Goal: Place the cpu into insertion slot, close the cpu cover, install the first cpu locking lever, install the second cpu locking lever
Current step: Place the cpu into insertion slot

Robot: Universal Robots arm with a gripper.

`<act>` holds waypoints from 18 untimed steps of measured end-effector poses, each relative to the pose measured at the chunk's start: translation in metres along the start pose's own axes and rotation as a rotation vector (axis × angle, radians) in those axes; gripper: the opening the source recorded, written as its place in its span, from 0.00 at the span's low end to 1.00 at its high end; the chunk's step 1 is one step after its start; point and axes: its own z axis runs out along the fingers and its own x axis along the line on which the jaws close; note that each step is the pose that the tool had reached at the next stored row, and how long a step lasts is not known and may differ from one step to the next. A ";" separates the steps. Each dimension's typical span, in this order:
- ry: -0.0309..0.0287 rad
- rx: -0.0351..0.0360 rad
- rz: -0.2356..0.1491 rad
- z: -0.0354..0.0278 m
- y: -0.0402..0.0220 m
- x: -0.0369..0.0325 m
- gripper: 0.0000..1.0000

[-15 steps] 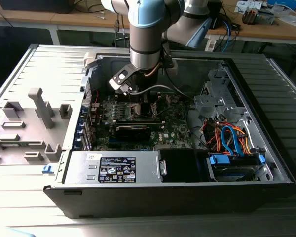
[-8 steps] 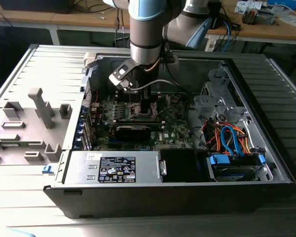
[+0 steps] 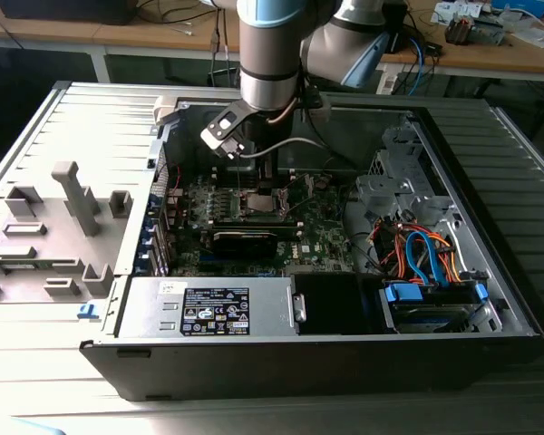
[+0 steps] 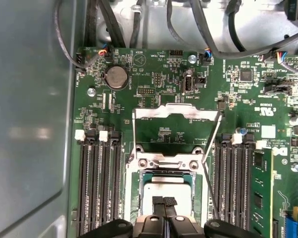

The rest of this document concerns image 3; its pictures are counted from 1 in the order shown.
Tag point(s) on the metal locking lever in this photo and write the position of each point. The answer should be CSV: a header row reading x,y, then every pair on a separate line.
x,y
239,176

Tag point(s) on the silver CPU green rim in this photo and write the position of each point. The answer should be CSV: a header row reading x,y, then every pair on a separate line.
x,y
260,204

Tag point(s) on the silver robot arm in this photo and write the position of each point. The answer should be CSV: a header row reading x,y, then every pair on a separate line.
x,y
267,45

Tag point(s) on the RAM slot white clips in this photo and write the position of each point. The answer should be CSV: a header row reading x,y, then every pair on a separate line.
x,y
300,224
293,180
293,171
300,234

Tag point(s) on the CPU socket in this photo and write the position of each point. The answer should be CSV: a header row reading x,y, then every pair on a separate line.
x,y
277,204

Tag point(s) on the silver coin cell battery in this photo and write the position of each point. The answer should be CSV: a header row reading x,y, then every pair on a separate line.
x,y
322,184

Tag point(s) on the beige case latch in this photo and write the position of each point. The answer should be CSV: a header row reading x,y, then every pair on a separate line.
x,y
165,109

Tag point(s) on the green motherboard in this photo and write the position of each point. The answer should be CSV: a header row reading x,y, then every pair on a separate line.
x,y
319,235

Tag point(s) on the black graphics card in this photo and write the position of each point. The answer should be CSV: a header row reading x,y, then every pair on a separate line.
x,y
242,247

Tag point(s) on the metal disk bay cage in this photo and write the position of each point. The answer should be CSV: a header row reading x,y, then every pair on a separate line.
x,y
385,186

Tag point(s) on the long wooden desk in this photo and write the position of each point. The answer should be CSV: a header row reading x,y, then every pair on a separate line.
x,y
140,36

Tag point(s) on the black monitor stand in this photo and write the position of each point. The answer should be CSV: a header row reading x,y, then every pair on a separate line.
x,y
399,27

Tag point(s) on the black plastic shroud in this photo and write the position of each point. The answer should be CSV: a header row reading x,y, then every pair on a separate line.
x,y
331,303

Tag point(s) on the black power adapter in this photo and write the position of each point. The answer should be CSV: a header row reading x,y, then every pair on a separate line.
x,y
434,48

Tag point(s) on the hard disk blue carrier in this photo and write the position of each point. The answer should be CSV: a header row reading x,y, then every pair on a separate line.
x,y
401,292

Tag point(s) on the grey power supply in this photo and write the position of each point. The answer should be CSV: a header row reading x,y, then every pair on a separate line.
x,y
145,308

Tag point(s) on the finned heat sink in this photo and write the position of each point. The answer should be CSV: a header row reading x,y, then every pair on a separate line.
x,y
456,29

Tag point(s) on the white paper boxes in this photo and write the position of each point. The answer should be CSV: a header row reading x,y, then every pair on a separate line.
x,y
453,8

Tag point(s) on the black box device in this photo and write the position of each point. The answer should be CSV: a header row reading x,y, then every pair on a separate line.
x,y
72,11

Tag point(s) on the grey parts rack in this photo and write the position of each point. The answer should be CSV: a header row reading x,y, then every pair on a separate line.
x,y
59,244

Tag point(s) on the black grey PC case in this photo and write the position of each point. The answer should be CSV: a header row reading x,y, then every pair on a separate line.
x,y
254,371

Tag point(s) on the grey metal device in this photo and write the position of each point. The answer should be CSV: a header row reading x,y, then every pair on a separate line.
x,y
487,31

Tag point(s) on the small blue clip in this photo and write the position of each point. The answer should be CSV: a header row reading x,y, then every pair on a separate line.
x,y
88,310

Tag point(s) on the green RAM stick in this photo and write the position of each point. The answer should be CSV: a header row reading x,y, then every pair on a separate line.
x,y
25,264

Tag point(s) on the blue box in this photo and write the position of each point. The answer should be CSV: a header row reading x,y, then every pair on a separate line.
x,y
521,6

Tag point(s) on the white plastic bag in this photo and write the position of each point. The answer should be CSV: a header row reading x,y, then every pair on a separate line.
x,y
537,36

